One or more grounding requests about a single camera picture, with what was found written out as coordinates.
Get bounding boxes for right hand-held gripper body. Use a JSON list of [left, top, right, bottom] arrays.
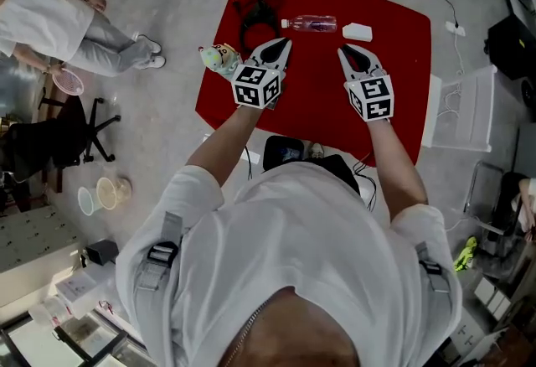
[[343, 73, 396, 123]]

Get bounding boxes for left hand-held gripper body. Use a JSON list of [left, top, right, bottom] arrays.
[[230, 62, 287, 111]]

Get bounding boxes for white rectangular box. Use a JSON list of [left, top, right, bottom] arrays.
[[342, 22, 374, 43]]

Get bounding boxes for clear plastic water bottle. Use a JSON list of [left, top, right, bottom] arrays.
[[280, 14, 338, 34]]

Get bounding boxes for black trash bin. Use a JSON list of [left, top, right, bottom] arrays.
[[262, 135, 307, 172]]

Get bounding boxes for person's left forearm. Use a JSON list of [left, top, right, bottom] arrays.
[[186, 105, 263, 186]]

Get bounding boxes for person's right forearm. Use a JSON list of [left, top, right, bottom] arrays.
[[367, 118, 429, 222]]

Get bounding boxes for red table cloth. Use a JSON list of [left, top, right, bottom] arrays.
[[195, 0, 432, 168]]

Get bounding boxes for cartoon plush water bottle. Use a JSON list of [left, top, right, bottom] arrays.
[[198, 42, 243, 81]]

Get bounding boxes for person's black shorts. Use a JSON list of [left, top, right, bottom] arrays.
[[288, 153, 361, 197]]

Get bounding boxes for white power strip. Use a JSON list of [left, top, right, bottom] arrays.
[[444, 20, 466, 38]]

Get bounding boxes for white slatted chair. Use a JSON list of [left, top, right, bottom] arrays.
[[420, 65, 498, 153]]

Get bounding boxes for black equipment case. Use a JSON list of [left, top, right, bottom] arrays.
[[483, 13, 536, 106]]

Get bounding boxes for person's white t-shirt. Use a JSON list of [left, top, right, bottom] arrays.
[[115, 162, 464, 367]]

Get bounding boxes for stacked plastic cups on floor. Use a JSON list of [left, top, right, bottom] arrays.
[[95, 176, 133, 211]]

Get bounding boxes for neon yellow shoe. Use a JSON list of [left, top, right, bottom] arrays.
[[454, 235, 478, 273]]

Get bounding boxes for pink mesh basket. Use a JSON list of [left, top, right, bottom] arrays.
[[51, 67, 85, 97]]

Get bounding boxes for pale green plastic basket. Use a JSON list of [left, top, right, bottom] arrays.
[[77, 186, 104, 217]]

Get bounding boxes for black office chair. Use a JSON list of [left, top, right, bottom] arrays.
[[0, 95, 122, 182]]

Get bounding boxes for dark grey box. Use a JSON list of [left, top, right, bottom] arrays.
[[85, 239, 120, 266]]

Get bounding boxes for white drawer unit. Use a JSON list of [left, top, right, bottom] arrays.
[[450, 272, 512, 358]]

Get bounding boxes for person's neck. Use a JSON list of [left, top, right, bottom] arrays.
[[219, 286, 359, 367]]

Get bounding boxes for white drawer cabinet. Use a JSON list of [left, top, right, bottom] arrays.
[[0, 205, 83, 274]]

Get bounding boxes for white flat box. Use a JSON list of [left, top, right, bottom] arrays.
[[55, 268, 100, 303]]

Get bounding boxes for clear plastic jar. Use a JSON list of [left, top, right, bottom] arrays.
[[28, 296, 72, 327]]

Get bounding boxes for black lamp cable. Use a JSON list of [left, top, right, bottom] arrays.
[[232, 0, 286, 59]]

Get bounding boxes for metal frame chair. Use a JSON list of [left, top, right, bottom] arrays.
[[463, 159, 524, 236]]

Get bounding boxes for grey shoulder strap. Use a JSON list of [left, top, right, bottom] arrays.
[[414, 241, 451, 293], [136, 210, 184, 291]]

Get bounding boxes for black window frame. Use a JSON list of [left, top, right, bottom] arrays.
[[0, 310, 143, 367]]

